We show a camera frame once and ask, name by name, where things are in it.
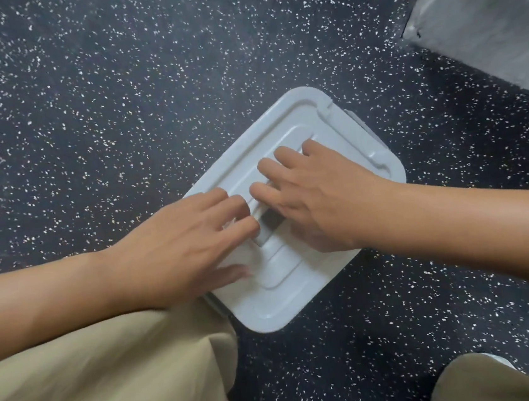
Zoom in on person's left forearm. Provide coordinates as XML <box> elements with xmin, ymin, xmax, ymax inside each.
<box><xmin>0</xmin><ymin>248</ymin><xmax>119</xmax><ymax>369</ymax></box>

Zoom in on person's left hand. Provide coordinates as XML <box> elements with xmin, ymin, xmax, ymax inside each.
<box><xmin>97</xmin><ymin>183</ymin><xmax>270</xmax><ymax>317</ymax></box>

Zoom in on person's right forearm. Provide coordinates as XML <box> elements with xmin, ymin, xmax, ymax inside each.
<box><xmin>357</xmin><ymin>162</ymin><xmax>529</xmax><ymax>313</ymax></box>

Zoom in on white shoe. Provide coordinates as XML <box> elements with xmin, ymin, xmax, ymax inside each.
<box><xmin>481</xmin><ymin>349</ymin><xmax>519</xmax><ymax>374</ymax></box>

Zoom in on grey concrete block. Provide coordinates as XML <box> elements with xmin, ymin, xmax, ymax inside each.
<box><xmin>398</xmin><ymin>0</ymin><xmax>529</xmax><ymax>120</ymax></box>

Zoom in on beige trousers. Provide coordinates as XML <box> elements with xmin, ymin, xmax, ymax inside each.
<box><xmin>0</xmin><ymin>263</ymin><xmax>529</xmax><ymax>401</ymax></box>

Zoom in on white plastic box lid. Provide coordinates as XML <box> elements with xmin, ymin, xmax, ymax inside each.
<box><xmin>171</xmin><ymin>76</ymin><xmax>422</xmax><ymax>341</ymax></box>

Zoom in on translucent plastic storage box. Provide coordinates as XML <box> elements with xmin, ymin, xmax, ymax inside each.
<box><xmin>184</xmin><ymin>105</ymin><xmax>402</xmax><ymax>320</ymax></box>

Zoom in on person's right hand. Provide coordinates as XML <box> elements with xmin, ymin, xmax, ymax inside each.
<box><xmin>244</xmin><ymin>130</ymin><xmax>397</xmax><ymax>262</ymax></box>

